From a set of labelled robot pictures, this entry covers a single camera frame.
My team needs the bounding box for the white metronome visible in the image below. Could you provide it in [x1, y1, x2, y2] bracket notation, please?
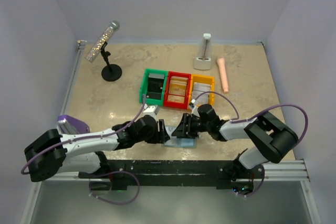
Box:
[194, 33, 212, 70]

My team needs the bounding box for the white VIP credit card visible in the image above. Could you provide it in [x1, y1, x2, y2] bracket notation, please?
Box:
[165, 126, 176, 137]

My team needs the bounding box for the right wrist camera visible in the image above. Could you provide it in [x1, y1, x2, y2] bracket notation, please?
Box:
[188, 99, 199, 118]

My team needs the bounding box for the black microphone stand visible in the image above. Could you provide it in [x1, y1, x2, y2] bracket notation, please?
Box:
[100, 42, 122, 82]

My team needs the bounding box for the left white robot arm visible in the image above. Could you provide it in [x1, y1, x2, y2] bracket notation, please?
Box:
[21, 115, 170, 182]

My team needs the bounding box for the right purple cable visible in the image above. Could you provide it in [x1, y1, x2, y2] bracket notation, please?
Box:
[190, 91, 309, 143]

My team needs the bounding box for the gold credit card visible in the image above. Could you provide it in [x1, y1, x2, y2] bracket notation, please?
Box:
[167, 94, 185, 103]

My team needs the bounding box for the glitter silver microphone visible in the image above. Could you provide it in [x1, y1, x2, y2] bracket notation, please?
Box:
[85, 20, 120, 63]

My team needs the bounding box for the purple cable loop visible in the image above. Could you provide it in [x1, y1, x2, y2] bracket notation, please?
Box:
[88, 170, 141, 204]

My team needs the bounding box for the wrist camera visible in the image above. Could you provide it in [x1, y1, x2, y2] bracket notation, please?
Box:
[142, 104, 160, 121]
[188, 99, 199, 118]

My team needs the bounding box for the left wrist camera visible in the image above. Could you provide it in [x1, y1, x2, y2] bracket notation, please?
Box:
[142, 104, 160, 121]

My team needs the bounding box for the yellow plastic bin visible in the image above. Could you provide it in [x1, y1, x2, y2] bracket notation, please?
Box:
[186, 74, 215, 110]

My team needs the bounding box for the white cards stack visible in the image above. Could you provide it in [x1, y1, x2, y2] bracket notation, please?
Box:
[192, 82, 212, 105]

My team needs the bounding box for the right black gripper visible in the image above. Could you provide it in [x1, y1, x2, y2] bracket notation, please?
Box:
[171, 113, 211, 139]

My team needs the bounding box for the gold cards stack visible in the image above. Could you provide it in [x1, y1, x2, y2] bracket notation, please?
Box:
[169, 76, 188, 96]

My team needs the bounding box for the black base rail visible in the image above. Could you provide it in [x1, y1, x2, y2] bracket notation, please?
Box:
[78, 159, 265, 190]

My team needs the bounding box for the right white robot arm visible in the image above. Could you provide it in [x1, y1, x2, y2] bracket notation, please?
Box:
[172, 104, 299, 178]

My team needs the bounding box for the red plastic bin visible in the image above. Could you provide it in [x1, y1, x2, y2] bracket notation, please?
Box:
[163, 71, 191, 110]

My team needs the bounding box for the green plastic bin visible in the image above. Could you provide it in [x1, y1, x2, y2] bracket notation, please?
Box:
[139, 68, 168, 106]

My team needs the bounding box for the teal leather card holder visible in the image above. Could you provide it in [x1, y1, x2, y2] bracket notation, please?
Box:
[162, 136, 198, 148]

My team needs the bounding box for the purple block fixture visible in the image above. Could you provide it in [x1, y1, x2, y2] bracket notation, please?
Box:
[57, 114, 90, 135]

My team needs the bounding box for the pink flashlight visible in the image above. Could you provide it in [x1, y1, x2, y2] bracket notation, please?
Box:
[217, 58, 229, 93]

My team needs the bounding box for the black cards stack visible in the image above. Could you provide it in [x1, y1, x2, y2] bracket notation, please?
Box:
[146, 73, 165, 100]

